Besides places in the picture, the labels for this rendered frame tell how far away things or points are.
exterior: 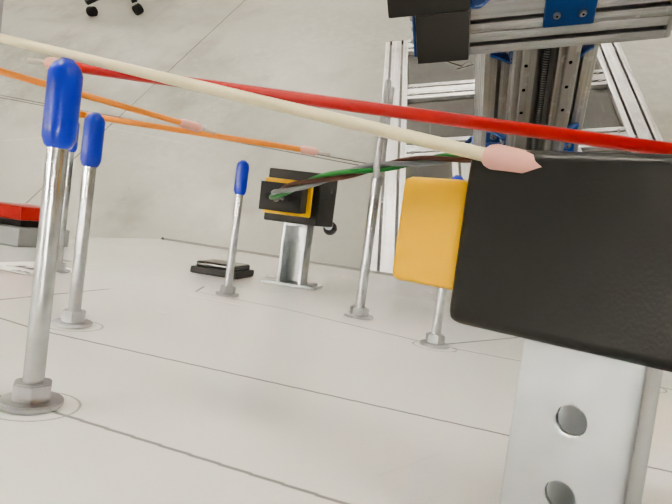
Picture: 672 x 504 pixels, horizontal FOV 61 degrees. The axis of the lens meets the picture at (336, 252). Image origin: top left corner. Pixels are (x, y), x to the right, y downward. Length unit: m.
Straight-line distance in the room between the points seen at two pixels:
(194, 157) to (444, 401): 2.31
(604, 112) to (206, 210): 1.41
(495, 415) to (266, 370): 0.08
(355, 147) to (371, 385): 2.11
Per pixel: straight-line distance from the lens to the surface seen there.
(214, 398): 0.18
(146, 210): 2.32
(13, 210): 0.55
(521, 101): 1.40
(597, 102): 2.13
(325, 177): 0.34
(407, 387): 0.21
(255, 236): 2.03
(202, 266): 0.48
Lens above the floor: 1.41
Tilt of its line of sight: 48 degrees down
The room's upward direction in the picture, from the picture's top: 13 degrees counter-clockwise
